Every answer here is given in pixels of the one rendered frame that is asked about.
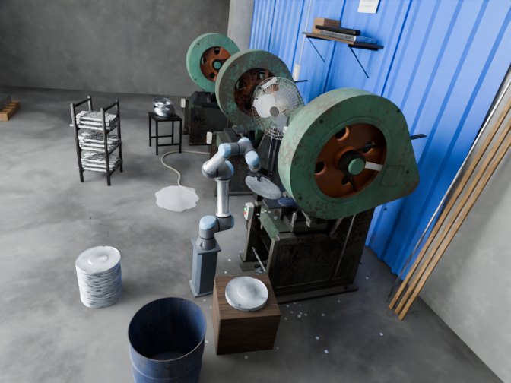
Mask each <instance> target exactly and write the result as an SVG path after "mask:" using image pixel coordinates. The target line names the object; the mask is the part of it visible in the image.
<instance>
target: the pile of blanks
mask: <svg viewBox="0 0 511 383"><path fill-rule="evenodd" d="M76 270H77V275H78V285H79V287H80V293H81V301H82V302H83V303H84V304H85V305H86V306H88V307H91V308H95V309H99V308H101V307H102V308H104V307H107V306H109V305H112V304H113V303H115V302H116V301H117V300H118V299H119V298H120V297H121V295H122V272H121V261H120V259H119V262H118V264H117V265H116V266H115V267H113V268H111V269H109V270H108V271H104V272H101V273H95V274H93V273H92V274H91V273H86V272H83V271H81V270H79V269H78V267H77V266H76Z"/></svg>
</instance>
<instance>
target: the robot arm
mask: <svg viewBox="0 0 511 383"><path fill-rule="evenodd" d="M218 150H219V151H218V152H217V153H216V154H215V155H214V156H213V157H212V158H211V159H210V160H209V161H206V162H205V163H204V164H203V166H202V173H203V175H204V176H206V177H207V178H210V179H215V180H216V181H217V213H216V217H213V216H205V217H203V218H201V220H200V224H199V236H198V238H197V241H196V246H197V247H198V248H199V249H201V250H205V251H208V250H212V249H213V248H215V246H216V240H215V237H214V234H215V233H218V232H221V231H224V230H229V229H232V228H233V226H234V218H233V215H232V214H231V212H229V181H230V177H231V176H232V175H233V166H232V164H231V162H230V161H228V160H227V159H228V158H229V157H231V156H233V155H238V154H243V155H244V157H245V158H246V162H247V163H248V166H247V168H248V169H249V172H248V175H249V176H251V177H253V178H254V179H257V181H259V182H261V181H262V177H263V176H264V177H266V178H268V179H272V177H273V175H274V173H273V172H271V171H269V170H267V169H265V168H263V167H261V164H260V162H259V156H258V154H257V153H256V152H255V150H254V148H253V146H252V143H251V142H250V140H249V139H248V138H242V139H240V140H239V142H236V143H229V144H227V143H226V144H221V145H220V146H219V149H218Z"/></svg>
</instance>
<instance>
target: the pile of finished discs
mask: <svg viewBox="0 0 511 383"><path fill-rule="evenodd" d="M225 296H226V299H227V301H228V302H229V303H230V304H231V305H232V306H233V307H234V308H235V309H239V310H241V311H244V312H249V311H251V312H252V311H255V310H258V309H260V308H261V307H263V305H264V304H265V303H266V301H267V298H268V291H267V288H266V287H265V285H264V284H263V283H262V282H261V281H260V280H257V279H253V278H252V277H236V278H234V279H232V280H231V281H230V282H229V283H228V284H227V286H226V291H225Z"/></svg>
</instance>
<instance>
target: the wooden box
mask: <svg viewBox="0 0 511 383"><path fill-rule="evenodd" d="M236 277H252V278H253V279H257V280H260V281H261V282H262V283H263V284H264V285H265V287H266V288H267V291H268V298H267V301H266V303H265V304H264V305H263V307H261V308H260V309H258V310H255V311H252V312H251V311H249V312H244V311H241V310H239V309H235V308H234V307H233V306H232V305H231V304H230V303H229V302H228V301H227V299H226V296H225V291H226V286H227V284H228V283H229V282H230V281H231V280H232V279H234V278H236ZM211 317H212V324H213V331H214V343H215V350H216V354H217V355H224V354H231V353H245V352H252V351H260V350H273V346H274V343H275V338H276V334H277V331H278V325H279V321H280V318H281V312H280V309H279V307H278V303H277V300H276V298H275V294H274V291H273V289H272V287H271V283H270V280H269V278H268V275H267V274H260V275H244V276H228V277H214V290H213V298H212V306H211Z"/></svg>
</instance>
